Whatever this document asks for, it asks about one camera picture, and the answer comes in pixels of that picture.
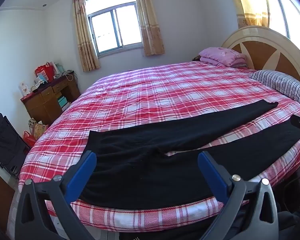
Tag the folded pink blanket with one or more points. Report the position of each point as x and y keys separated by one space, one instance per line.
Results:
x=222 y=55

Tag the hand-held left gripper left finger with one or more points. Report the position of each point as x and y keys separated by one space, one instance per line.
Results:
x=83 y=172

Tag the yellow curtain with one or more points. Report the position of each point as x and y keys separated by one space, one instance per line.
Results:
x=252 y=2

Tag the black pants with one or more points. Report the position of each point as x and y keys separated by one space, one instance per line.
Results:
x=140 y=167

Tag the white card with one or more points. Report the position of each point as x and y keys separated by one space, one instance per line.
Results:
x=24 y=88

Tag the small red bag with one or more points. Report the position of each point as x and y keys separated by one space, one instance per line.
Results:
x=29 y=138

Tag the black folding chair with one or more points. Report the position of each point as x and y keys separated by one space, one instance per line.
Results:
x=5 y=142

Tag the red plaid bed sheet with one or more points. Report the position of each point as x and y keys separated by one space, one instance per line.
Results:
x=152 y=97

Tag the wooden desk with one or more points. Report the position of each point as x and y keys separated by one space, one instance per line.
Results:
x=42 y=102

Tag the beige floral curtain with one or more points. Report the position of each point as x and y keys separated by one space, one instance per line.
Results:
x=86 y=37
x=150 y=25

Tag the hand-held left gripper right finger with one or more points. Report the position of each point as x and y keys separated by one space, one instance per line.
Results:
x=211 y=175

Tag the large bright window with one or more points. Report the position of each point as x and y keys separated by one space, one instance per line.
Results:
x=295 y=12

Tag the patterned paper bag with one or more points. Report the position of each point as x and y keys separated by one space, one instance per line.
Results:
x=38 y=128

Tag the red gift bag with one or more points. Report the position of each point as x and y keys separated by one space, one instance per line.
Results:
x=46 y=71

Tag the cream and brown headboard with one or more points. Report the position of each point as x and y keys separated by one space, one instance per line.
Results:
x=260 y=52

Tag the striped pillow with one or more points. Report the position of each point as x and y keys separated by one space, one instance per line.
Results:
x=282 y=82

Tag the sliding window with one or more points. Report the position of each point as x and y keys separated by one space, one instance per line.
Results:
x=115 y=27

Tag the teal box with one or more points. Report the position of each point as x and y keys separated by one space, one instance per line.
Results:
x=59 y=68

